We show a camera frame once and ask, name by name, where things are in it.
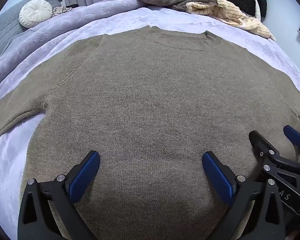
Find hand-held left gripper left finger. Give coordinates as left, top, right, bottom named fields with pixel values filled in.
left=17, top=150, right=101, bottom=240

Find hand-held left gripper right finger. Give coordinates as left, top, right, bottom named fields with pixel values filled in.
left=202, top=151, right=287, bottom=240

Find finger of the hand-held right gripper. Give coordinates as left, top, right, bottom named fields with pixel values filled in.
left=249, top=130, right=284, bottom=173
left=283, top=125, right=300, bottom=153

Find olive brown knit sweater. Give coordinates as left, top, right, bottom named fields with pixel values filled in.
left=0, top=26, right=300, bottom=240

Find cream striped garment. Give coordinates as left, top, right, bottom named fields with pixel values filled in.
left=186, top=0, right=277, bottom=41

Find black speckled garment piece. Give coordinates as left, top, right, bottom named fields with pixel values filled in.
left=227, top=0, right=256, bottom=13

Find lavender plush blanket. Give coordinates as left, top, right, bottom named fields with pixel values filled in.
left=0, top=0, right=300, bottom=240

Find grey quilted headboard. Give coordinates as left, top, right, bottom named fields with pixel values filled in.
left=0, top=0, right=62, bottom=63

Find small beige crumpled cloth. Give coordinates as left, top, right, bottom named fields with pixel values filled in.
left=52, top=6, right=73, bottom=15

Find brown fuzzy garment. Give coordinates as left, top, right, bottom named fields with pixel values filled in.
left=135, top=0, right=219, bottom=13

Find round white pleated cushion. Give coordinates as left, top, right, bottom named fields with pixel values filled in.
left=19, top=0, right=53, bottom=29

